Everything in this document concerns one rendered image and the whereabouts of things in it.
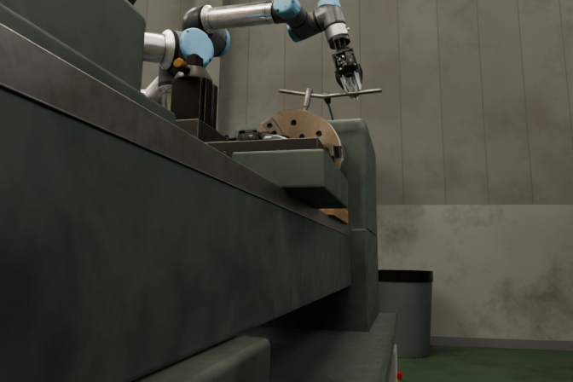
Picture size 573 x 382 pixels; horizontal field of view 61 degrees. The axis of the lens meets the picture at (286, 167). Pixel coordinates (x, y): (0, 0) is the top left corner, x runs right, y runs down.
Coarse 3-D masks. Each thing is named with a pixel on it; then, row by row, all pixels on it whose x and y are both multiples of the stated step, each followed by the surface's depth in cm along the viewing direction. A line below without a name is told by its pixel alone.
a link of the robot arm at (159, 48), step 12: (156, 36) 139; (168, 36) 141; (180, 36) 142; (192, 36) 142; (204, 36) 145; (144, 48) 137; (156, 48) 138; (168, 48) 140; (180, 48) 141; (192, 48) 142; (204, 48) 145; (144, 60) 140; (156, 60) 141; (168, 60) 141; (204, 60) 144
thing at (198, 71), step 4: (192, 68) 100; (196, 68) 100; (200, 68) 101; (204, 68) 102; (180, 72) 100; (188, 72) 99; (192, 72) 99; (196, 72) 99; (200, 72) 100; (204, 72) 100; (176, 76) 100; (180, 76) 99; (184, 76) 99; (188, 76) 99; (192, 76) 99; (196, 76) 99; (200, 76) 99; (204, 76) 100; (208, 76) 101
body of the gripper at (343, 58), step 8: (336, 40) 160; (344, 40) 162; (336, 48) 159; (344, 48) 160; (352, 48) 157; (336, 56) 160; (344, 56) 159; (352, 56) 159; (336, 64) 163; (344, 64) 158; (352, 64) 157; (344, 72) 162; (352, 72) 163
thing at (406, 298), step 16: (384, 272) 404; (400, 272) 398; (416, 272) 398; (432, 272) 412; (384, 288) 403; (400, 288) 397; (416, 288) 397; (384, 304) 402; (400, 304) 395; (416, 304) 395; (400, 320) 394; (416, 320) 394; (400, 336) 393; (416, 336) 393; (400, 352) 392; (416, 352) 391
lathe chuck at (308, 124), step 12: (276, 120) 159; (288, 120) 158; (300, 120) 157; (312, 120) 156; (324, 120) 155; (288, 132) 157; (300, 132) 156; (312, 132) 155; (324, 132) 154; (336, 144) 153
